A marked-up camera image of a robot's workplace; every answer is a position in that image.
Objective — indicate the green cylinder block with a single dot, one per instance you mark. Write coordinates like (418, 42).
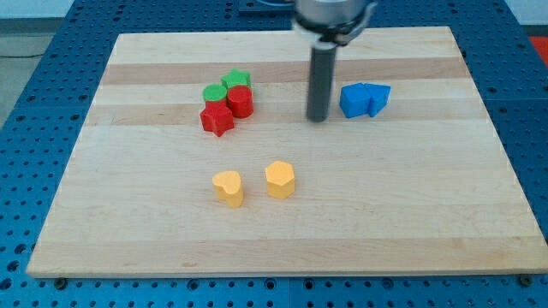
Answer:
(215, 94)

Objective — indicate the yellow heart block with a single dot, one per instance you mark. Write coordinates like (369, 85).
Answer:
(228, 187)

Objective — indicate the wooden board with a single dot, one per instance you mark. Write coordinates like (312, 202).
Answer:
(423, 188)

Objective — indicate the blue pentagon block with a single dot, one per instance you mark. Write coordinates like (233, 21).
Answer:
(379, 97)

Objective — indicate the red star block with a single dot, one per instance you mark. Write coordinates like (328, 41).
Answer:
(217, 118)

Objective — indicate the green star block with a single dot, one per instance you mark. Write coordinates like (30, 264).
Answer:
(236, 77)

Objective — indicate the blue cube block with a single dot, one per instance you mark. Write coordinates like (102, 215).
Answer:
(354, 100)

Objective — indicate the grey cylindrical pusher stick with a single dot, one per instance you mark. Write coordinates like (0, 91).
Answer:
(321, 71)

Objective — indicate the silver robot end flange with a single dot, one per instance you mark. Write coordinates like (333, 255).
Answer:
(332, 22)

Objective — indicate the yellow hexagon block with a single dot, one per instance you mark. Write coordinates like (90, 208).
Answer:
(280, 179)

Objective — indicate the red cylinder block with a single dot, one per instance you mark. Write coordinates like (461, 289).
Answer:
(240, 101)

